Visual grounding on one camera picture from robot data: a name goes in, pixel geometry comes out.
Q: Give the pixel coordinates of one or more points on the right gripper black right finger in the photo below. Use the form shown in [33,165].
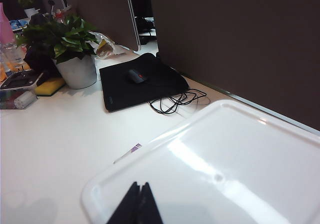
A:
[150,209]

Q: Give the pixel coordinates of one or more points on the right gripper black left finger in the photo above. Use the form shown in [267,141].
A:
[127,209]

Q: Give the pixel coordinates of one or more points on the black mouse pad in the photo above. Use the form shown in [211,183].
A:
[120,89]

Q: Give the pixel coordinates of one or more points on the black computer mouse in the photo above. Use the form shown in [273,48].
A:
[136,76]

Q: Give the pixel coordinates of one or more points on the yellow sponge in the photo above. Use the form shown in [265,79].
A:
[48,85]

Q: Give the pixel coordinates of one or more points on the green plant in white pot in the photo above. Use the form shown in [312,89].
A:
[75,71]

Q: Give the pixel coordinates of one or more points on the white tape roll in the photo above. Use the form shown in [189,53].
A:
[25,99]

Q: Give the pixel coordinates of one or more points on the crumpled clear plastic bag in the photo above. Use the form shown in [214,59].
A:
[105,46]

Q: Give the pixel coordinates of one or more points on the silver rimmed black tray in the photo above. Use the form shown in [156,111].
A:
[15,80]

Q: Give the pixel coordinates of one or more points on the black bag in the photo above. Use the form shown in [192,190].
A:
[37,61]

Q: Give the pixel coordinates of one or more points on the clear plastic bottle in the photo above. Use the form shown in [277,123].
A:
[11,54]

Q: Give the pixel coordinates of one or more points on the long grey desk divider panel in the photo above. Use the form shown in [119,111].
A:
[237,34]

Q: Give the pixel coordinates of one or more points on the short grey divider panel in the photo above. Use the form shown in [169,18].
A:
[105,9]

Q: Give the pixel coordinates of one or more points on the pink bottle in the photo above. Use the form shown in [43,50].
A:
[6,29]

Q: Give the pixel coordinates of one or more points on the small potted plant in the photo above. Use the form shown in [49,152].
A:
[26,5]

